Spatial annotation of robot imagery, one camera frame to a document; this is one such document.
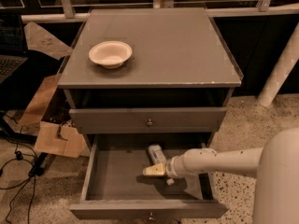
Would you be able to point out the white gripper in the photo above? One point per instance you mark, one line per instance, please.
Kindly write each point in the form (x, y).
(172, 167)

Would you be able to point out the blue labelled plastic bottle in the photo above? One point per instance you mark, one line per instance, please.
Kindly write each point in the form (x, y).
(156, 154)

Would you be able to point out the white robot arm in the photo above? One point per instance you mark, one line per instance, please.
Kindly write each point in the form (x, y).
(275, 167)

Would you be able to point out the brass upper drawer knob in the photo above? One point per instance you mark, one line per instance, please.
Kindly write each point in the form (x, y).
(149, 123)

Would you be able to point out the brass drawer knob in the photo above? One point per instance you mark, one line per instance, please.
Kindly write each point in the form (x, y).
(149, 123)
(151, 217)

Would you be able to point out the open grey middle drawer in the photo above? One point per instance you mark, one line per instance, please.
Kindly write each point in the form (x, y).
(115, 188)

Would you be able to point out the brass middle drawer knob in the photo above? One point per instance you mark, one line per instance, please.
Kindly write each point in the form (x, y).
(151, 217)

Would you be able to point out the closed grey upper drawer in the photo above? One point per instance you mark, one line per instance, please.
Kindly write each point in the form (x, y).
(133, 120)

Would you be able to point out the grey wooden drawer cabinet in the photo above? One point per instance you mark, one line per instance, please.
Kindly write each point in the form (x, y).
(178, 60)

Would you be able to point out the brown cardboard box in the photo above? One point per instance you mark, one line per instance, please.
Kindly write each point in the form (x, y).
(49, 108)

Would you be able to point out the white paper bowl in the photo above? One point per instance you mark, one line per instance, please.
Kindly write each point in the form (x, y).
(110, 54)

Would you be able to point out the white metal railing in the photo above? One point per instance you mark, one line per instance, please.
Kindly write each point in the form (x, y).
(155, 6)

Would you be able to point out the black laptop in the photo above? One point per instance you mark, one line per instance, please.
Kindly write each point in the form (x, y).
(13, 46)

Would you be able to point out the white diagonal post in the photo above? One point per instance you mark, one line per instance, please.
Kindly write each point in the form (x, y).
(286, 62)

